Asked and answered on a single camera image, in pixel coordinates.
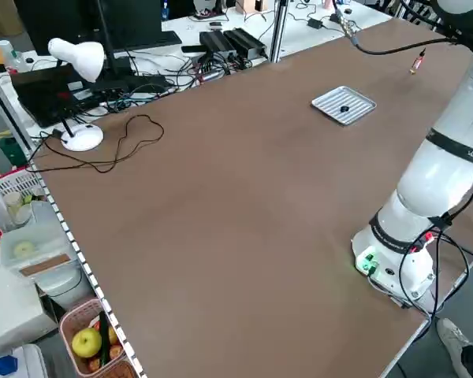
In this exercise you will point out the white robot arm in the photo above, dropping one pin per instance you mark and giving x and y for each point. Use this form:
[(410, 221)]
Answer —
[(437, 177)]

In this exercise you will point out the ribbed silver metal tray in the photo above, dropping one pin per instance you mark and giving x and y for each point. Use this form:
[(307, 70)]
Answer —
[(331, 100)]

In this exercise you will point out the black power supply box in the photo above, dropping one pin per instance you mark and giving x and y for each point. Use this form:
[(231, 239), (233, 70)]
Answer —
[(217, 41), (246, 41)]

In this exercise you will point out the black keyboard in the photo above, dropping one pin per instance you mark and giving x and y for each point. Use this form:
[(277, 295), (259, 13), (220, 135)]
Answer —
[(161, 38)]

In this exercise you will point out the black power adapter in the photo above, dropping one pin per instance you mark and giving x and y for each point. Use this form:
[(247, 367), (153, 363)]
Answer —
[(334, 19), (316, 23)]

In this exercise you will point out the pink plastic basket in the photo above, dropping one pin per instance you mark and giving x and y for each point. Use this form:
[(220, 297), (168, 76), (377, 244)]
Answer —
[(79, 309)]

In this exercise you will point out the white bucket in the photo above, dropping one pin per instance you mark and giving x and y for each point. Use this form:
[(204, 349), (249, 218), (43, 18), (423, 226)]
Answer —
[(63, 287)]

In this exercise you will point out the clear plastic box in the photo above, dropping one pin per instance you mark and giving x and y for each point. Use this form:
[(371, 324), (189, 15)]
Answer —
[(43, 240)]

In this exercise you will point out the dark green cucumber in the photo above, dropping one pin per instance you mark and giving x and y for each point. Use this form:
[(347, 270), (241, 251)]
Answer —
[(103, 338)]

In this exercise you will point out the white desk lamp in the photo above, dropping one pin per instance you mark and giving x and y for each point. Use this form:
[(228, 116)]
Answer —
[(77, 55)]

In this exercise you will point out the green apple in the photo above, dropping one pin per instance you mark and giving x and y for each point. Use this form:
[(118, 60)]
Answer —
[(86, 342)]

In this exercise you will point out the black laptop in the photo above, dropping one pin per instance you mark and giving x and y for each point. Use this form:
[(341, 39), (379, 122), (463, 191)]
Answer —
[(35, 94)]

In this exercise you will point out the white plastic basket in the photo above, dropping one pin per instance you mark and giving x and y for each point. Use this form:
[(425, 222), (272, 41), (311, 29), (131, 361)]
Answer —
[(8, 183)]

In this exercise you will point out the black monitor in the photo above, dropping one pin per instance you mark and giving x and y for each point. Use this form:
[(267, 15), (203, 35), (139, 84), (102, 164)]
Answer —
[(63, 19)]

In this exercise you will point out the white cardboard box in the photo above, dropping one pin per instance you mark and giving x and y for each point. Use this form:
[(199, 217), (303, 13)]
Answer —
[(12, 307)]

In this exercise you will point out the person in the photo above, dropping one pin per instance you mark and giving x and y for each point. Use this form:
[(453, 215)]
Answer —
[(451, 338)]

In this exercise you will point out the white plastic bottle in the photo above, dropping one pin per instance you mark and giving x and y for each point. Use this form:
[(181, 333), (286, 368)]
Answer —
[(10, 55)]

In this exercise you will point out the blue plastic block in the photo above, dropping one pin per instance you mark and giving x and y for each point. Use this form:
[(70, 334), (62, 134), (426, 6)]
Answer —
[(6, 365)]

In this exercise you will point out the aluminium frame post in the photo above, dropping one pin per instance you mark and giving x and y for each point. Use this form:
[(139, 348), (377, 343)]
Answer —
[(278, 35)]

